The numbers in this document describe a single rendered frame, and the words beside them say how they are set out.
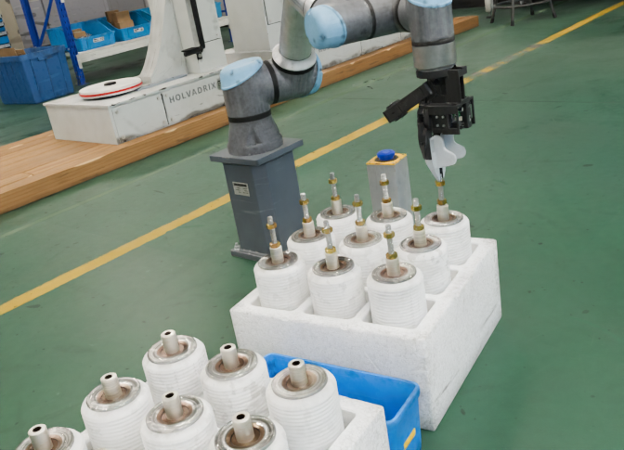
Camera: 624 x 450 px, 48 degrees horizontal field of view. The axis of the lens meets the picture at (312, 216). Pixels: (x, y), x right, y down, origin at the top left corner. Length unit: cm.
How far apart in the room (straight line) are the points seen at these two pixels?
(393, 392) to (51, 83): 491
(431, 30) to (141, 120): 232
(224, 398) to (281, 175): 99
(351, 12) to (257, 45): 286
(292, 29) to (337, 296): 79
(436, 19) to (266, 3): 285
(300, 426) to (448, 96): 64
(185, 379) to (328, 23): 64
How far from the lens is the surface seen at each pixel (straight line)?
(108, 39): 648
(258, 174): 185
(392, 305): 118
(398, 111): 133
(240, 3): 416
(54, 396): 161
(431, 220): 138
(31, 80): 573
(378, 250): 131
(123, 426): 102
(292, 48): 182
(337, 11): 128
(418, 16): 126
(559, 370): 138
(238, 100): 184
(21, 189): 304
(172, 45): 373
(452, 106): 127
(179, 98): 354
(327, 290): 122
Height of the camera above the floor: 79
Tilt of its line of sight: 21 degrees down
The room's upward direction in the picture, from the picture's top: 10 degrees counter-clockwise
